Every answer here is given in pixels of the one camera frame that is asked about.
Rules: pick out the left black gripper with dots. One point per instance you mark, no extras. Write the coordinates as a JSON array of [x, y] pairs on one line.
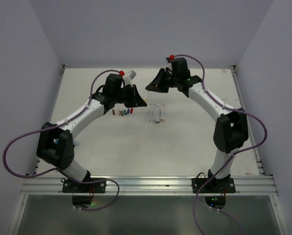
[[136, 100]]

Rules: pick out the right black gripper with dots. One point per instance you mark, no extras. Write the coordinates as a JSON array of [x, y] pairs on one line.
[[157, 84]]

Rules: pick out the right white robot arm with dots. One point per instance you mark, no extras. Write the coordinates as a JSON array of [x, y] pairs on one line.
[[231, 129]]

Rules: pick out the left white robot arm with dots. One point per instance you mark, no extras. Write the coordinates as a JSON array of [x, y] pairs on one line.
[[56, 141]]

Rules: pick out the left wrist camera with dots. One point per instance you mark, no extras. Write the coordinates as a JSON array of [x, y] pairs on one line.
[[128, 78]]

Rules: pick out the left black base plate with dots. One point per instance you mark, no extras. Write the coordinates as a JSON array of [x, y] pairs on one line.
[[91, 186]]

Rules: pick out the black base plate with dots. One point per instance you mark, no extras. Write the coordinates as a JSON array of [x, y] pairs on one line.
[[91, 186], [225, 185]]

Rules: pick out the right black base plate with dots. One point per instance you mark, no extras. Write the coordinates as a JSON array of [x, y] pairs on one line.
[[225, 185]]

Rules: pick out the aluminium front rail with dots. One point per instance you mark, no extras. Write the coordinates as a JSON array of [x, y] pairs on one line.
[[156, 186]]

